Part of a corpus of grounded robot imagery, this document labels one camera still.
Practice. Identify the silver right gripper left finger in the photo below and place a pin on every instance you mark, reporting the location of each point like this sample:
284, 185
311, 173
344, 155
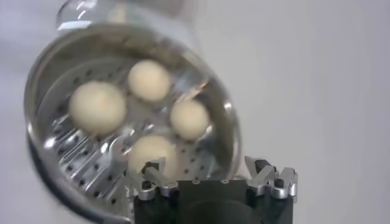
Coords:
158, 179

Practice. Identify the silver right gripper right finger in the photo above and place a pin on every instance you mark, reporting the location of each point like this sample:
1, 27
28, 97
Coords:
265, 179

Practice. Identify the white steamed baozi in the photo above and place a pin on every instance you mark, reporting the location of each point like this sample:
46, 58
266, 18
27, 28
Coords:
149, 79
97, 106
189, 119
152, 152

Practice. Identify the stainless steel steamer basket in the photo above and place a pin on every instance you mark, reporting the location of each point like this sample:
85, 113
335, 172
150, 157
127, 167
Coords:
91, 158

